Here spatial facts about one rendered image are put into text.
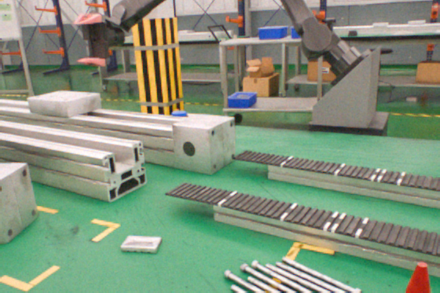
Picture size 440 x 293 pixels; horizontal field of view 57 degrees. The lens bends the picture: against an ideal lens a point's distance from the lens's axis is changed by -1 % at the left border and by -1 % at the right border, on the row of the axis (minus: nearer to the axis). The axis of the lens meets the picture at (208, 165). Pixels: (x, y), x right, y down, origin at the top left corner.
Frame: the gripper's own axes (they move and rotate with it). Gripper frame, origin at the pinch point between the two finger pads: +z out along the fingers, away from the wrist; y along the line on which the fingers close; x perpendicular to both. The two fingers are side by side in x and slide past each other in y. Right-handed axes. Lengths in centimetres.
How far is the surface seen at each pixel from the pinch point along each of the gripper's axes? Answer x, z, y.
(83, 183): 27, 40, -20
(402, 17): 143, -724, -18
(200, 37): -144, -482, -42
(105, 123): 18.2, 18.2, -15.7
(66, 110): 5.5, 15.5, -14.3
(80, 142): 20.3, 30.8, -15.9
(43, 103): -3.1, 13.4, -13.8
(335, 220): 71, 45, -16
